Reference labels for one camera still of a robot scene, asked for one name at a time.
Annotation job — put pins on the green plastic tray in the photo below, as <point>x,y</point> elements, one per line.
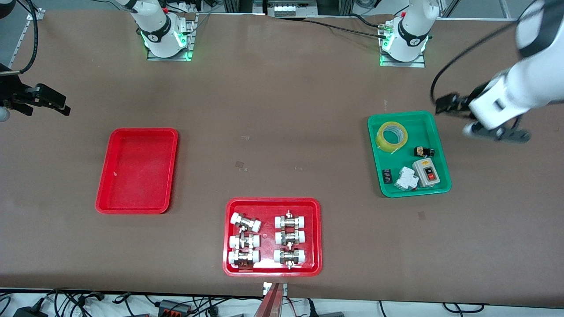
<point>396,163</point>

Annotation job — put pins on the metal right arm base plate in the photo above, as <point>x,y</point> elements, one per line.
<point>190,42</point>

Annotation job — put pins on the metal camera stand post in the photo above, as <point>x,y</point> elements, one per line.
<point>269,304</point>

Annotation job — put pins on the yellow packing tape roll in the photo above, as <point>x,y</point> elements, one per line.
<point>384,141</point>

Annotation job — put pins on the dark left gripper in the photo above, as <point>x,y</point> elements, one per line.
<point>463,103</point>

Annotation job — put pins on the small black relay module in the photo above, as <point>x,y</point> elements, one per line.
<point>387,176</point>

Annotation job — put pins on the grey connector box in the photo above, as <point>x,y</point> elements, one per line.
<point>174,307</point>

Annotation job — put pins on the grey power strip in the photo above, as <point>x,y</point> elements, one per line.
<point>291,9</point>

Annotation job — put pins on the black and brass round connector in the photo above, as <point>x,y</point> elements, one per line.
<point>424,152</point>

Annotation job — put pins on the white circuit breaker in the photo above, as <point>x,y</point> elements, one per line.
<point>406,179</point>

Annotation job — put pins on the small metal clamp plate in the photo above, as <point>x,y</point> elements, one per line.
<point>284,288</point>

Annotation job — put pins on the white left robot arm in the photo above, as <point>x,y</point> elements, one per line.
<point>515,92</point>

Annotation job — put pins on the grey push button switch box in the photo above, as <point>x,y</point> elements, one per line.
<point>426,172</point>

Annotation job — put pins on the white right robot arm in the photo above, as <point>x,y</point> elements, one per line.
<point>156,22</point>

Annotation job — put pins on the black power adapter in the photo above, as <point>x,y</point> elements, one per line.
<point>28,311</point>

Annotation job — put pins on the white capped metal pipe fitting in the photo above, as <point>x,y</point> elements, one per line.
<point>290,237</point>
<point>290,220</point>
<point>289,256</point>
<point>245,222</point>
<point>244,241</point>
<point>243,257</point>

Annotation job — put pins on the brown square tape patch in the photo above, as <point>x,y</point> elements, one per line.
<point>240,165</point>

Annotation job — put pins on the red plastic tray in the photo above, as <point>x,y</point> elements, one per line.
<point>268,264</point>
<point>136,171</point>

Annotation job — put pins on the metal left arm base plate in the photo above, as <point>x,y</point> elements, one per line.
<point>418,64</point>

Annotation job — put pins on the metal table edge rail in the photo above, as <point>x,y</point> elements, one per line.
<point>27,31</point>

